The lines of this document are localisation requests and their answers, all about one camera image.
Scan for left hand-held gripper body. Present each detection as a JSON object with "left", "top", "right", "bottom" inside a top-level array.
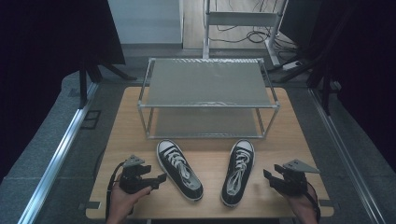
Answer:
[{"left": 119, "top": 154, "right": 154, "bottom": 194}]

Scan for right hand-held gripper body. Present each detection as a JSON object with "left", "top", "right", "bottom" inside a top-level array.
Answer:
[{"left": 276, "top": 159, "right": 321, "bottom": 198}]

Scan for black canvas sneaker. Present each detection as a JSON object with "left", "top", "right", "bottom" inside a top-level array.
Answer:
[
  {"left": 155, "top": 138, "right": 205, "bottom": 203},
  {"left": 219, "top": 138, "right": 256, "bottom": 208}
]

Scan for grey metal shoe rack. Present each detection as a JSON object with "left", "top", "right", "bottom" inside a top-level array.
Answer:
[{"left": 137, "top": 57, "right": 281, "bottom": 140}]

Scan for person's right hand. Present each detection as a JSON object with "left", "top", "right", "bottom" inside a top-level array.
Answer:
[{"left": 281, "top": 184, "right": 319, "bottom": 224}]

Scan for person's left hand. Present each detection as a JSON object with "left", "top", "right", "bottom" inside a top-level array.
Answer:
[{"left": 106, "top": 181, "right": 154, "bottom": 224}]

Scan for black tape strip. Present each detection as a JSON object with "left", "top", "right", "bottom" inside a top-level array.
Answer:
[
  {"left": 318, "top": 199, "right": 340, "bottom": 209},
  {"left": 78, "top": 201, "right": 103, "bottom": 211}
]

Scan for black tripod stand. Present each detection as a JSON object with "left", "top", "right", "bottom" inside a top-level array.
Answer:
[
  {"left": 267, "top": 46, "right": 344, "bottom": 117},
  {"left": 78, "top": 60, "right": 138, "bottom": 110}
]

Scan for white power strip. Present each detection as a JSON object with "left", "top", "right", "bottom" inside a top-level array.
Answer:
[{"left": 281, "top": 60, "right": 304, "bottom": 71}]

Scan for black curtain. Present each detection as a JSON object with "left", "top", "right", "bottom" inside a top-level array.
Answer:
[
  {"left": 279, "top": 0, "right": 396, "bottom": 174},
  {"left": 0, "top": 0, "right": 126, "bottom": 185}
]

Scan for white metal stand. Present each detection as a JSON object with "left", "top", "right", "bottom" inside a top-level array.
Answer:
[{"left": 202, "top": 0, "right": 290, "bottom": 67}]

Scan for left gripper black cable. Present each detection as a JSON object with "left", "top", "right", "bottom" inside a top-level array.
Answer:
[{"left": 105, "top": 161, "right": 126, "bottom": 220}]

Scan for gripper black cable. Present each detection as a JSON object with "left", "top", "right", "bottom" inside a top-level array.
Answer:
[
  {"left": 105, "top": 161, "right": 126, "bottom": 220},
  {"left": 306, "top": 181, "right": 322, "bottom": 224}
]

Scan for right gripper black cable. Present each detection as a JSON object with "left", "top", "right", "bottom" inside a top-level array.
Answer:
[{"left": 306, "top": 181, "right": 322, "bottom": 224}]

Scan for aluminium floor rail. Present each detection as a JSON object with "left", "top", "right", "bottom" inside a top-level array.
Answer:
[
  {"left": 17, "top": 82, "right": 100, "bottom": 224},
  {"left": 307, "top": 88, "right": 388, "bottom": 224}
]

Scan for black floor cables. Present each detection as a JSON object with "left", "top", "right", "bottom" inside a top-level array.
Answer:
[{"left": 208, "top": 0, "right": 300, "bottom": 54}]

